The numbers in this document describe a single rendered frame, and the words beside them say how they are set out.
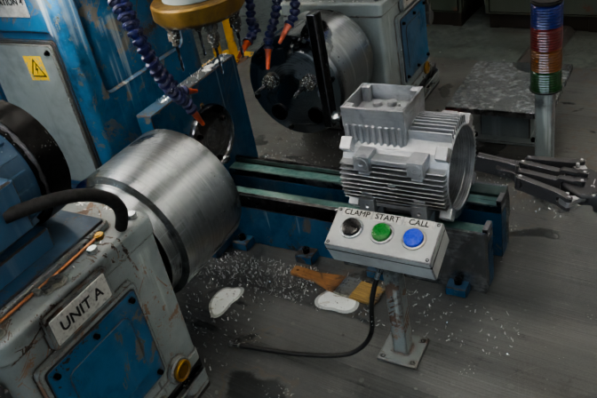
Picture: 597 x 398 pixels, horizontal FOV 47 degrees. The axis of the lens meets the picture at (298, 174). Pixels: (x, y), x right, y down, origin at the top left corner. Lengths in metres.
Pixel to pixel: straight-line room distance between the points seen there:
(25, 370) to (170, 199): 0.35
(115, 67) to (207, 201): 0.43
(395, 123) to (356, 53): 0.44
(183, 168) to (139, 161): 0.07
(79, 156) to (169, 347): 0.55
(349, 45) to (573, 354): 0.81
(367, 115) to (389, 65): 0.55
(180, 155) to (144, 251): 0.21
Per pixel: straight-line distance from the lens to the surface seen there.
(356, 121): 1.22
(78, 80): 1.40
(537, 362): 1.20
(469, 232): 1.23
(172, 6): 1.31
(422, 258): 0.99
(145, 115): 1.37
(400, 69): 1.80
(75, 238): 1.00
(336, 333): 1.26
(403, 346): 1.19
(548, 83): 1.44
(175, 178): 1.14
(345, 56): 1.56
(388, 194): 1.23
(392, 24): 1.75
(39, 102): 1.52
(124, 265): 1.01
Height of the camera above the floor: 1.68
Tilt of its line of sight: 31 degrees down
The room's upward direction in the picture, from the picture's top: 12 degrees counter-clockwise
